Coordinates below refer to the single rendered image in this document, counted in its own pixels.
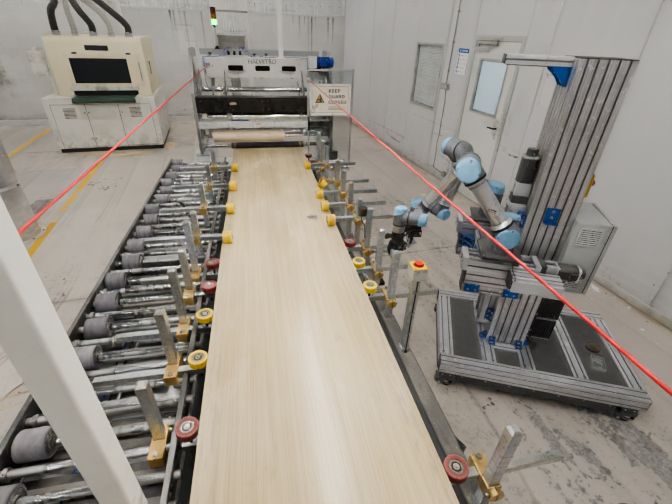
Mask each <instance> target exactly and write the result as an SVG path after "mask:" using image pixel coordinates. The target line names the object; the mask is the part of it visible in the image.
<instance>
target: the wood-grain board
mask: <svg viewBox="0 0 672 504"><path fill-rule="evenodd" d="M304 161H307V158H306V156H305V154H304V152H303V150H275V151H235V152H233V160H232V164H233V163H237V164H238V172H232V169H231V176H230V181H236V185H237V190H230V188H229V192H228V200H227V203H234V205H235V213H233V214H227V210H226V216H225V224H224V231H232V236H233V243H224V242H223V240H222V248H221V256H220V264H219V272H218V280H217V288H216V296H215V304H214V312H213V320H212V328H211V336H210V344H209V352H208V360H207V368H206V376H205V384H204V392H203V400H202V408H201V416H200V424H199V432H198V440H197V448H196V456H195V464H194V472H193V480H192V488H191V496H190V504H460V503H459V501H458V499H457V497H456V494H455V492H454V490H453V488H452V485H451V483H450V481H449V479H448V476H447V474H446V472H445V470H444V467H443V465H442V463H441V461H440V458H439V456H438V454H437V452H436V449H435V447H434V445H433V443H432V440H431V438H430V436H429V434H428V431H427V429H426V427H425V425H424V422H423V420H422V418H421V415H420V413H419V411H418V409H417V406H416V404H415V402H414V400H413V397H412V395H411V393H410V391H409V388H408V386H407V384H406V382H405V379H404V377H403V375H402V373H401V370H400V368H399V366H398V364H397V361H396V359H395V357H394V355H393V352H392V350H391V348H390V346H389V343H388V341H387V339H386V337H385V334H384V332H383V330H382V328H381V325H380V323H379V321H378V318H377V316H376V314H375V312H374V309H373V307H372V305H371V303H370V300H369V298H368V296H367V294H366V291H365V289H364V287H363V285H362V282H361V280H360V278H359V276H358V273H357V271H356V269H355V267H354V264H353V262H352V260H351V258H350V255H349V253H348V251H347V249H346V246H345V244H344V242H343V240H342V237H341V235H340V233H339V231H338V228H337V226H336V224H335V225H334V226H327V223H326V215H331V212H330V210H329V211H321V207H320V203H321V201H325V199H324V197H323V198H320V199H317V198H316V189H320V188H319V187H318V186H317V181H316V179H315V176H314V174H313V172H312V170H311V168H310V169H305V168H304ZM311 214H312V215H317V216H318V217H317V218H318V219H316V220H313V219H309V218H307V216H309V215H311Z"/></svg>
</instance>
